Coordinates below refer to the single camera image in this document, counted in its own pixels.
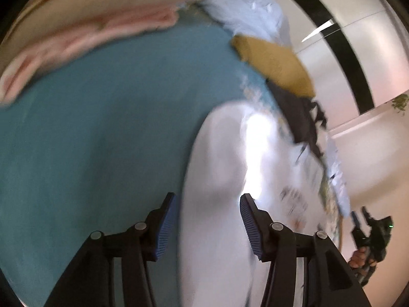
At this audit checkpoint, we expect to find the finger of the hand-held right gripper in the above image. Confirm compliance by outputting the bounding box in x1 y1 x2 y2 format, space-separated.
350 210 366 247

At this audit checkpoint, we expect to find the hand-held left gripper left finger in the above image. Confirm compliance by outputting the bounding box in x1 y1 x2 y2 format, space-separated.
44 192 177 307

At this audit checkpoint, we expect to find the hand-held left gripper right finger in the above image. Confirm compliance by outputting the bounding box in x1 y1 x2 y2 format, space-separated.
240 193 374 307

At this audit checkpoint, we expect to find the white printed shirt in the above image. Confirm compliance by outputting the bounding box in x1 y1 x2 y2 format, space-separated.
177 99 340 307

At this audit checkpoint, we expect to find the person's right hand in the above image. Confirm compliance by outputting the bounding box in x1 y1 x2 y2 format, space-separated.
348 246 375 270

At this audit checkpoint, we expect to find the teal bed sheet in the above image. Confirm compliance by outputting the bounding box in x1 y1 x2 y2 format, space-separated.
0 8 282 307

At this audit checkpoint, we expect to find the black garment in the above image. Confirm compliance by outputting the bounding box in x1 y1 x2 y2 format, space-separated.
266 80 328 159

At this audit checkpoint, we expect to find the green plant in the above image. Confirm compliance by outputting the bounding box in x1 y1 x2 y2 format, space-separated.
391 94 409 116

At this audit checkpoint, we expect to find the mustard yellow garment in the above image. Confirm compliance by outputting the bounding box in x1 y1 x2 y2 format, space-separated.
231 35 316 99

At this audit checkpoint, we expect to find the pink folded cloth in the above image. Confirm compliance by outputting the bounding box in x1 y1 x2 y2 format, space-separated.
0 0 210 104

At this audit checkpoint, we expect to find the light blue garment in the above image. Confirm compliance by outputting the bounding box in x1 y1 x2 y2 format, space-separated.
198 0 293 50

